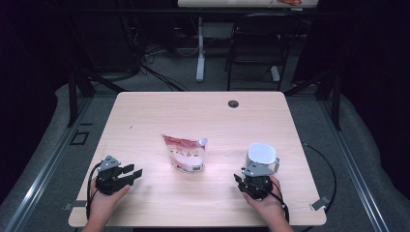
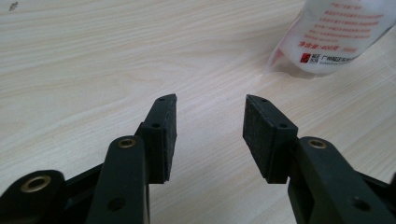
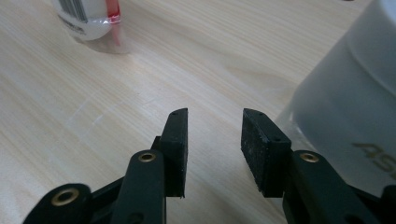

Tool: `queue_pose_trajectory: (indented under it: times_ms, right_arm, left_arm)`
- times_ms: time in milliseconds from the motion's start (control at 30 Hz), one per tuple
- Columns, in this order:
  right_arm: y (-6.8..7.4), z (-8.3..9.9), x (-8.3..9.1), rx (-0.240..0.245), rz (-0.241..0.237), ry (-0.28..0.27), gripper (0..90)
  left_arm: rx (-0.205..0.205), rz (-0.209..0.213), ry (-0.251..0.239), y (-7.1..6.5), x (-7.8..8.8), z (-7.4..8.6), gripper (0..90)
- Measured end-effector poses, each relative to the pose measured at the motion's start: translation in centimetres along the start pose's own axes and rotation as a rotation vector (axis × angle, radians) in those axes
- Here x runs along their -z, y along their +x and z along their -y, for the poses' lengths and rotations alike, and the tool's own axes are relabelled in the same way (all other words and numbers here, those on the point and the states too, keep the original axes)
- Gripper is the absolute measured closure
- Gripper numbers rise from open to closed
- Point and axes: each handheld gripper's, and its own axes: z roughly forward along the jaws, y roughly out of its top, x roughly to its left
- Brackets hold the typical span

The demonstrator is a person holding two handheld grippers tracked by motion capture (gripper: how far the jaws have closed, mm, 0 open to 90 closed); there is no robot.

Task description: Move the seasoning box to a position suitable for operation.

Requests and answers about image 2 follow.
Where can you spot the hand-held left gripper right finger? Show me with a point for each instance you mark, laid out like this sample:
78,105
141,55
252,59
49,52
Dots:
267,140

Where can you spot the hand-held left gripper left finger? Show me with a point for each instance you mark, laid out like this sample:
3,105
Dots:
155,149

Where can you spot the clear plastic cup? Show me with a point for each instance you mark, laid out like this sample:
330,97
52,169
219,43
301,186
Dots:
336,40

